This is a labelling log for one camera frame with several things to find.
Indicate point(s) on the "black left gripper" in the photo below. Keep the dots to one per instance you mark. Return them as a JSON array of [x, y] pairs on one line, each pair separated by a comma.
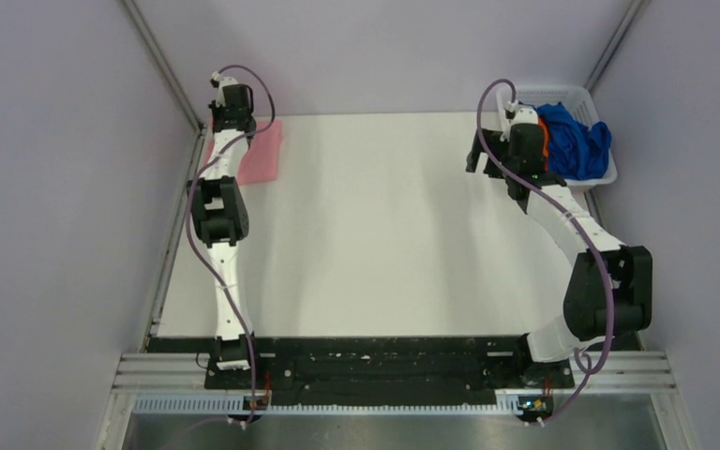
[[216, 111]]

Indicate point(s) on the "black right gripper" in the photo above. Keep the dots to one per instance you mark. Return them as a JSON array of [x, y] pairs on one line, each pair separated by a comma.
[[474, 156]]

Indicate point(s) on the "pink t shirt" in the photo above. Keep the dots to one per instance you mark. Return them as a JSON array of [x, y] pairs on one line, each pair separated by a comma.
[[251, 160]]

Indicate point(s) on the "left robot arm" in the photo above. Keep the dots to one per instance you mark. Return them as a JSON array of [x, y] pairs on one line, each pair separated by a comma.
[[220, 218]]

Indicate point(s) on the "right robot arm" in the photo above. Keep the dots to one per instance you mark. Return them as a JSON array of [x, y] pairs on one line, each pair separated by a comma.
[[610, 289]]

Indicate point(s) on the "orange t shirt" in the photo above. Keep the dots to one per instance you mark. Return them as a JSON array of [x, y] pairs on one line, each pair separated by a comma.
[[546, 137]]

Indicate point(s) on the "blue t shirt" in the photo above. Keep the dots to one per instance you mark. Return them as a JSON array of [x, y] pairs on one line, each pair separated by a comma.
[[575, 151]]

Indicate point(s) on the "white plastic laundry basket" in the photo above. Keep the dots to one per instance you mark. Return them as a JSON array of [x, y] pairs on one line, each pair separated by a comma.
[[578, 101]]

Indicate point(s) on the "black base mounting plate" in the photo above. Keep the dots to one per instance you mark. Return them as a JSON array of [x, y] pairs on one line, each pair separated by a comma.
[[377, 371]]

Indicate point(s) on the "left aluminium corner post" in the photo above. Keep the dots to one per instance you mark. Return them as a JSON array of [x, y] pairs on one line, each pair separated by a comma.
[[160, 61]]

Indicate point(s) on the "aluminium corner post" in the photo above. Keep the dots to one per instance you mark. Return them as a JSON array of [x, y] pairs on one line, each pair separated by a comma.
[[160, 61], [618, 36]]

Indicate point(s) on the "right aluminium corner post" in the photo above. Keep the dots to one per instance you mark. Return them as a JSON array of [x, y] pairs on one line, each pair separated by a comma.
[[618, 36]]

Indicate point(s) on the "aluminium frame rail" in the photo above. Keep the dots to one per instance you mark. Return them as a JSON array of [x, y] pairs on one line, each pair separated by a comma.
[[633, 372]]

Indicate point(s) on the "white slotted cable duct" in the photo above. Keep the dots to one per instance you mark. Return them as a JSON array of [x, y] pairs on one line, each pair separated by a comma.
[[238, 405]]

